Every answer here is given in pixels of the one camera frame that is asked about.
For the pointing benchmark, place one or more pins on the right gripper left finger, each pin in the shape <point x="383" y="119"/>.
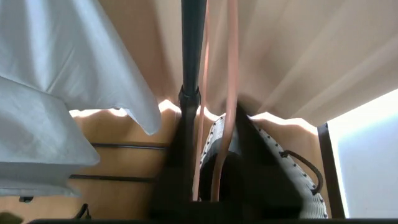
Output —
<point x="171" y="186"/>

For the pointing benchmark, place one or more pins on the black clothes rack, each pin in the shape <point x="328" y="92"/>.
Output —
<point x="192" y="46"/>

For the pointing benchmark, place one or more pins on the pink clothes hanger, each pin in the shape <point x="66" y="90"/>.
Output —
<point x="231" y="77"/>

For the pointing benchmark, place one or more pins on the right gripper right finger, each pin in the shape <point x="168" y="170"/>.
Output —
<point x="264" y="186"/>

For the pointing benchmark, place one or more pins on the white laundry basket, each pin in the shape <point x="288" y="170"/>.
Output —
<point x="298" y="174"/>

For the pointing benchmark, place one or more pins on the beige curtain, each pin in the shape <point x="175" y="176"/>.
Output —
<point x="295" y="46"/>

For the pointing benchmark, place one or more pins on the green garment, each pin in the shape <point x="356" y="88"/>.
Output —
<point x="9" y="218"/>

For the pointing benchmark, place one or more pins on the pale grey shorts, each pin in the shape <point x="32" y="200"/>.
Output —
<point x="46" y="77"/>

